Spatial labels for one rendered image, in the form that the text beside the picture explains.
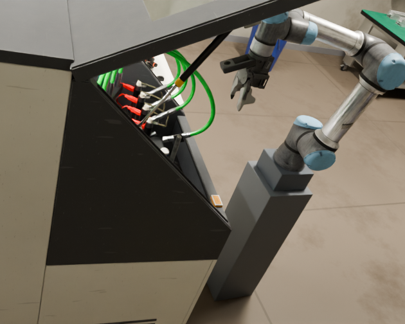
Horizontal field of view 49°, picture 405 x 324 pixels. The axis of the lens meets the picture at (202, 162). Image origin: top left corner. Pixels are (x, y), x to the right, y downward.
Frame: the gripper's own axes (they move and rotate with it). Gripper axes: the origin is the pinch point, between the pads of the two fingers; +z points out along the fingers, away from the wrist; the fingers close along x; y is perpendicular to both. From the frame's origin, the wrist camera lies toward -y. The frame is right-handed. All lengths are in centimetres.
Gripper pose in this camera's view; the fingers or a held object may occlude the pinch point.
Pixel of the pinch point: (234, 101)
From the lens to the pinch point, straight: 161.5
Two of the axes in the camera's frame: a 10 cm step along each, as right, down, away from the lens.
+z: -2.9, 7.6, 5.9
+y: 9.2, 0.6, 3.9
